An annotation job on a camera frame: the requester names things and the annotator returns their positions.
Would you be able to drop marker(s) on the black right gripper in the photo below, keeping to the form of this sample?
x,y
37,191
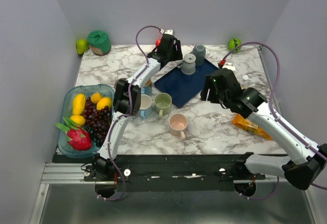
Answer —
x,y
209,83

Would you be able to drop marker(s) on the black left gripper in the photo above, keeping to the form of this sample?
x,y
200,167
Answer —
x,y
177,54

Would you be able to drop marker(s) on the grey mug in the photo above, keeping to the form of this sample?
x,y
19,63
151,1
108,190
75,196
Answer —
x,y
188,65

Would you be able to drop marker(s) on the pink ceramic mug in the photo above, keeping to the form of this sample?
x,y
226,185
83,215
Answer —
x,y
178,124

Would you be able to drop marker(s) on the blue butterfly mug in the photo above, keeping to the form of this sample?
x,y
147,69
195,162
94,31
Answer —
x,y
147,89

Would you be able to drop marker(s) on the light green mug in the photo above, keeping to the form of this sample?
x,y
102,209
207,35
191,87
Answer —
x,y
162,102

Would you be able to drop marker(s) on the light blue faceted mug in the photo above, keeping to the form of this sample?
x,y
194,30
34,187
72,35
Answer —
x,y
146,108

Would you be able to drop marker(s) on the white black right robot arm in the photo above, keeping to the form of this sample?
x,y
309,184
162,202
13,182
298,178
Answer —
x,y
305,159

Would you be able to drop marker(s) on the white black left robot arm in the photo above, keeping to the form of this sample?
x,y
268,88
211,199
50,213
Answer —
x,y
127,99

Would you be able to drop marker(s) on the dark teal mug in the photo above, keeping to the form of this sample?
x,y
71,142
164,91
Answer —
x,y
199,52

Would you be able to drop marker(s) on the red toy apple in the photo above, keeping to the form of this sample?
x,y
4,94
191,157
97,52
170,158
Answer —
x,y
158,42

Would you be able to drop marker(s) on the dark blue mat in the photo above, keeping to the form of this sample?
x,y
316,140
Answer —
x,y
182,87

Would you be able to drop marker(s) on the orange snack bag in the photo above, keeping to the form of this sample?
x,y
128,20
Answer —
x,y
250,127

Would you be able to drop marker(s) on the white pump bottle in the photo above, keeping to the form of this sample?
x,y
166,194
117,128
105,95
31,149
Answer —
x,y
245,81

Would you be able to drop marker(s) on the small yellow toy lemon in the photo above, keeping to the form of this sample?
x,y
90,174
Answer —
x,y
96,97

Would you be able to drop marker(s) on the green toy pear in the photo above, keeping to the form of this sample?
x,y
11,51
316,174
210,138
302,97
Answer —
x,y
81,46

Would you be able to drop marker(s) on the dark red toy grapes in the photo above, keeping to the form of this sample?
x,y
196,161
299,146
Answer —
x,y
97,122

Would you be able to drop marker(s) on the yellow toy mango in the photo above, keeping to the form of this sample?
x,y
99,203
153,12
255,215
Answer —
x,y
78,104

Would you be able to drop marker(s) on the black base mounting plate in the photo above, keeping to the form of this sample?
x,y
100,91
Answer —
x,y
136,173

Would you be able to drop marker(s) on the teal plastic fruit bin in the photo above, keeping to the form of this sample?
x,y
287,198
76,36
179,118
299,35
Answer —
x,y
87,90

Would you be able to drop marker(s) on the red toy dragon fruit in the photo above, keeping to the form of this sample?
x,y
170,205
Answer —
x,y
77,137

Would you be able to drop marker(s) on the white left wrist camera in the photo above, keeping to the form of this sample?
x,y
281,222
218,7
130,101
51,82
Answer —
x,y
169,32

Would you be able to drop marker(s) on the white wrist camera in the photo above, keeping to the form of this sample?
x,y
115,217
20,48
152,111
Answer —
x,y
227,65
169,32

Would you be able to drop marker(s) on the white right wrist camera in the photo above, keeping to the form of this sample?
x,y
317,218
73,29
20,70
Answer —
x,y
227,65

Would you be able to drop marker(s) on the left aluminium rail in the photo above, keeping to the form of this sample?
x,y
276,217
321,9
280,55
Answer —
x,y
62,173

